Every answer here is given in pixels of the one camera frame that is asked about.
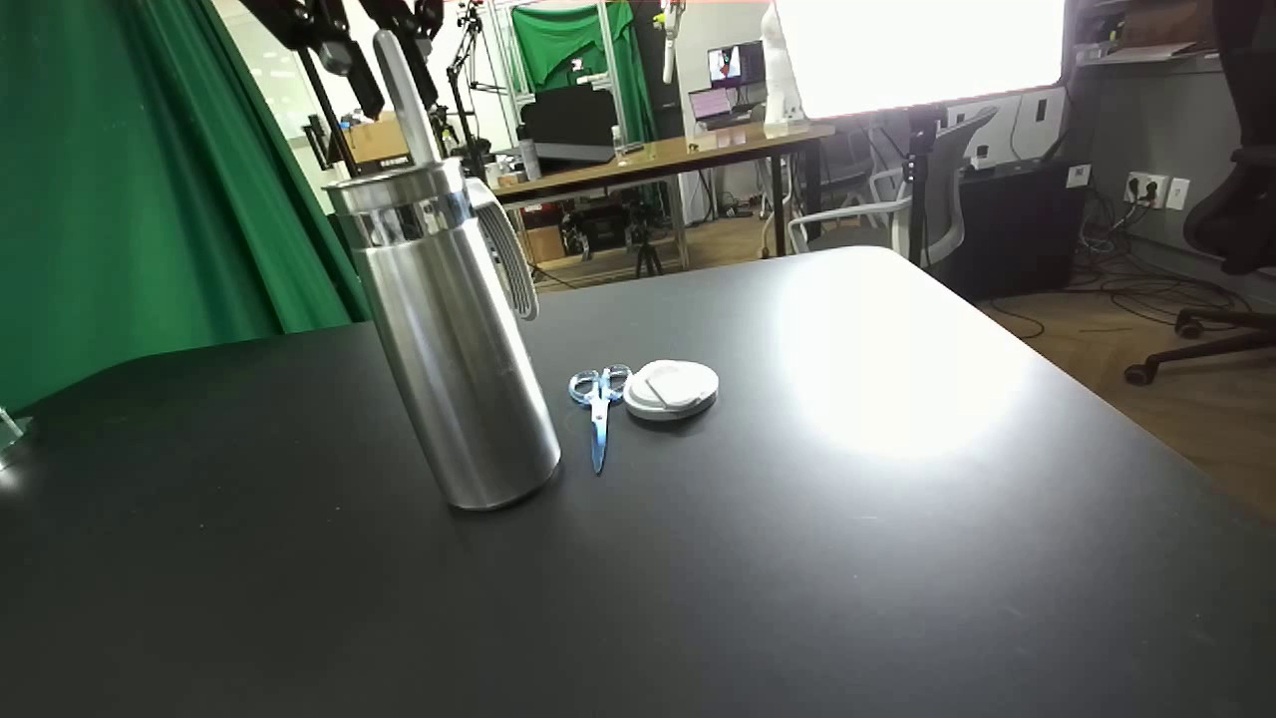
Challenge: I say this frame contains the grey brush handle stick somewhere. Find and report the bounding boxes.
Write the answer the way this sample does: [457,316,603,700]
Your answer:
[369,26,442,172]

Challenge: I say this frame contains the stainless steel jar with handle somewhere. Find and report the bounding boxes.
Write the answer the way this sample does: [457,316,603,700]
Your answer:
[324,156,564,513]

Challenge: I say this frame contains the black lamp stand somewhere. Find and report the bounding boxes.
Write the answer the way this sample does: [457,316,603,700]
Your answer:
[442,0,499,179]

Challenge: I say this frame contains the cardboard box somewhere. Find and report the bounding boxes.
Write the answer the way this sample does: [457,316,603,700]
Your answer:
[340,110,418,179]

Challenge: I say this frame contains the green backdrop cloth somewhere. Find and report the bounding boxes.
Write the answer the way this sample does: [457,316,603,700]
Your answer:
[506,0,659,144]

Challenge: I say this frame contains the green curtain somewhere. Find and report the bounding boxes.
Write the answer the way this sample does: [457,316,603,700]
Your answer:
[0,0,369,410]

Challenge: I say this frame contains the wooden desk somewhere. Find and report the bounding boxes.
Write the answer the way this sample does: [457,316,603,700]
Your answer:
[489,119,836,268]

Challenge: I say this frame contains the small black tripod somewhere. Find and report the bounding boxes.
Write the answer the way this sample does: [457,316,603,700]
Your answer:
[624,216,668,280]

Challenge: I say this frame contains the blue scissors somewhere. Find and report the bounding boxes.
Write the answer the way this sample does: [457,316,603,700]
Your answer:
[564,362,636,477]

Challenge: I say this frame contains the white round lid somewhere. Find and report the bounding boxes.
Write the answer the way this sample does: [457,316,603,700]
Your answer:
[623,353,727,426]

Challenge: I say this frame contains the bright light panel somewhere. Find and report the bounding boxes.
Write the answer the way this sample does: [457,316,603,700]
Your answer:
[764,0,1074,127]

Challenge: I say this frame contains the black cabinet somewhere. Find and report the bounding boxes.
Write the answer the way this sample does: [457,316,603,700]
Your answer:
[943,156,1087,303]

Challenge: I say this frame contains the black office chair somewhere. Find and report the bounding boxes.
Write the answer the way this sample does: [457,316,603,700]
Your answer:
[1119,0,1276,389]

